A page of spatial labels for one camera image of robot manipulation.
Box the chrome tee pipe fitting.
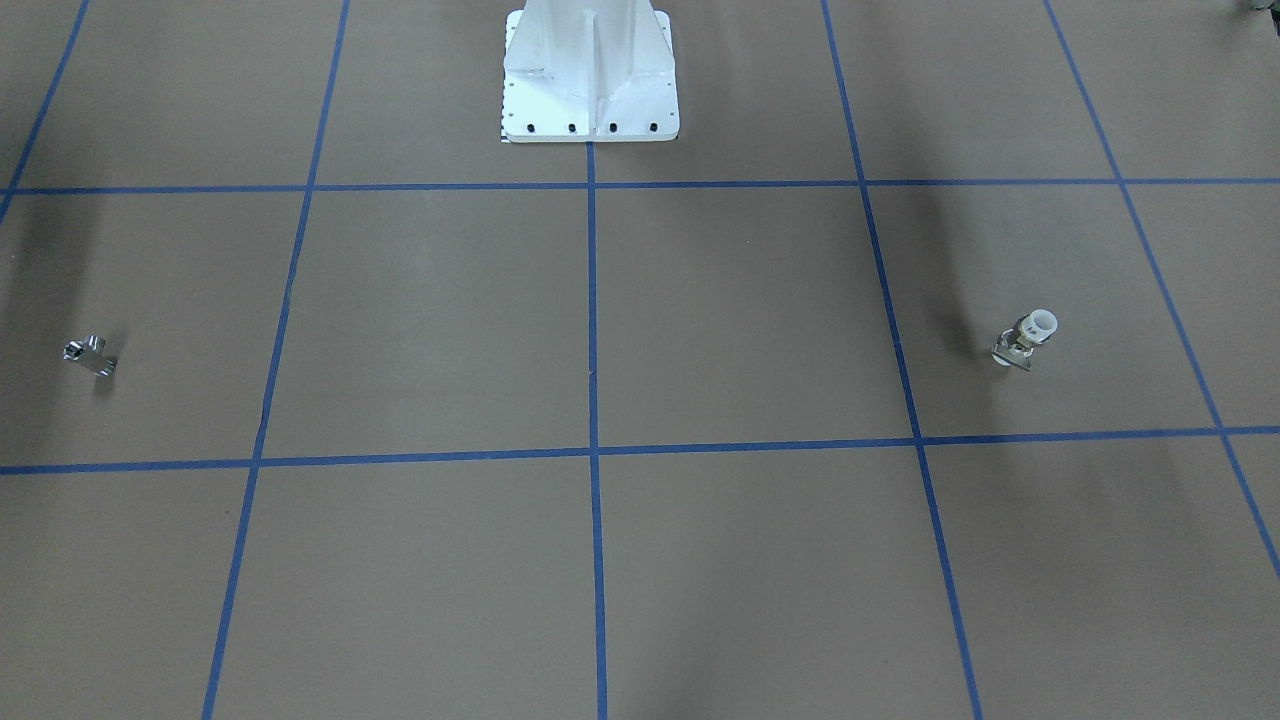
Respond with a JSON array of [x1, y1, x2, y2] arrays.
[[61, 333, 116, 378]]

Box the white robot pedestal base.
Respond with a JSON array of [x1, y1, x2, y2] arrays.
[[500, 1, 681, 143]]

